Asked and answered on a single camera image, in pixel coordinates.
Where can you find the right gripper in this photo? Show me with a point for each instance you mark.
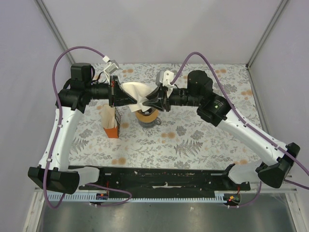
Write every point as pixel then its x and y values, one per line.
pixel 162 103

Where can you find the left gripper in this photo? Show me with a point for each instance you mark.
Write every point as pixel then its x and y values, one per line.
pixel 117 95

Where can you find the beige paper coffee filter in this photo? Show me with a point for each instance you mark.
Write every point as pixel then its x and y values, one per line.
pixel 139 92

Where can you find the wooden dripper ring holder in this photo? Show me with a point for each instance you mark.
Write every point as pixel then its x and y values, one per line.
pixel 148 118

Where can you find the coffee filter paper box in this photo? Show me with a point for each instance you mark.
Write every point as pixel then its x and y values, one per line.
pixel 110 121

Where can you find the grey glass dripper cone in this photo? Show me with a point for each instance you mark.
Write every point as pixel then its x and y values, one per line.
pixel 146 113

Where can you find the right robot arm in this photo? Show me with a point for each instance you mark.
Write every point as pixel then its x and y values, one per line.
pixel 276 157

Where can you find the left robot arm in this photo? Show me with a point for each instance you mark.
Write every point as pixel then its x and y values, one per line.
pixel 52 172

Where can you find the glass measuring pitcher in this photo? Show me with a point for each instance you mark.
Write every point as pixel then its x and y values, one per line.
pixel 148 125

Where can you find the floral patterned table mat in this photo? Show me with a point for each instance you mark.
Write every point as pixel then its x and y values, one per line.
pixel 182 141

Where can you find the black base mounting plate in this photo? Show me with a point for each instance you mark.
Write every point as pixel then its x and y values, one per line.
pixel 149 178

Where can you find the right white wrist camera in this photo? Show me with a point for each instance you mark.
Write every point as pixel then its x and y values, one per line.
pixel 165 78

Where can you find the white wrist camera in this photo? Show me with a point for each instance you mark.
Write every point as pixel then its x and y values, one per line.
pixel 110 67
pixel 165 78

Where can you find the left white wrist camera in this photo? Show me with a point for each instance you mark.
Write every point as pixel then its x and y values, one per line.
pixel 110 67

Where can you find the left aluminium corner post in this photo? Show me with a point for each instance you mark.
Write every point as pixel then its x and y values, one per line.
pixel 51 24

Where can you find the aluminium corner post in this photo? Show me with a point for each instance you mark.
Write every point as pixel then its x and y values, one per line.
pixel 51 24
pixel 267 32

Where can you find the right aluminium corner post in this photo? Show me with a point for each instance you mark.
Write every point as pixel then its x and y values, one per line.
pixel 267 32

